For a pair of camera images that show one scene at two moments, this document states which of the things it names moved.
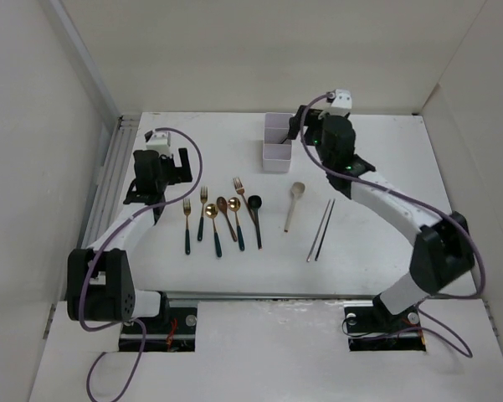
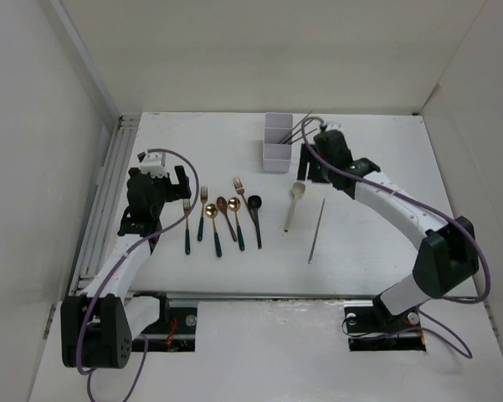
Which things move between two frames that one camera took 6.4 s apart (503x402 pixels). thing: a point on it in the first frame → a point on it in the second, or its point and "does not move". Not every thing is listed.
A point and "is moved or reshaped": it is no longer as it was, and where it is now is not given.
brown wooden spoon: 223,204 does not move
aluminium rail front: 271,296 does not move
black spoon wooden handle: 254,202 does not move
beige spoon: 297,188 does not move
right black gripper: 312,121 → 308,156
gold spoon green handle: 234,203 does not move
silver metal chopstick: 318,232 is moved or reshaped
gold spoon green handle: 211,211 does not move
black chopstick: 325,231 is moved or reshaped
